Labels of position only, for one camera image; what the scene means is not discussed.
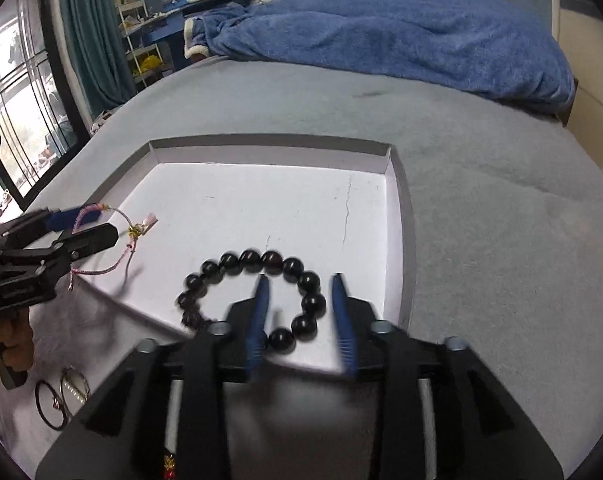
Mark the beige wardrobe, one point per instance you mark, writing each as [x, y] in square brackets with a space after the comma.
[578, 27]

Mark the red gold bead jewelry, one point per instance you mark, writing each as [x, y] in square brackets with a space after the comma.
[169, 466]

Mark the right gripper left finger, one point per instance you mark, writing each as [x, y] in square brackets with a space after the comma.
[255, 339]

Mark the grey shallow cardboard box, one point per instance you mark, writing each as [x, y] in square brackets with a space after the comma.
[341, 206]

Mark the window with black frame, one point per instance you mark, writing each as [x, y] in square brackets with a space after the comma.
[40, 130]

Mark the blue shelf desk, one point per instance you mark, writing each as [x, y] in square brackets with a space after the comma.
[178, 15]

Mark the blue fleece blanket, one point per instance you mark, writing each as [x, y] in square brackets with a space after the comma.
[484, 47]

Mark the teal curtain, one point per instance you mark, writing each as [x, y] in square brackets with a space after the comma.
[96, 53]

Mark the person's left hand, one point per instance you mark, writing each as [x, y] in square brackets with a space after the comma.
[16, 335]

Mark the silver bangle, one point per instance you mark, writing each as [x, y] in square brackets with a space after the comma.
[74, 390]

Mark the white storage rack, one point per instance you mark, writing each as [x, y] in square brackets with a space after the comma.
[147, 59]

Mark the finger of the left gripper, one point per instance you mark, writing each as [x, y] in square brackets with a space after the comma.
[90, 242]
[62, 220]

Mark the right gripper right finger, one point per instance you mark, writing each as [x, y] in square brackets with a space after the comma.
[346, 337]

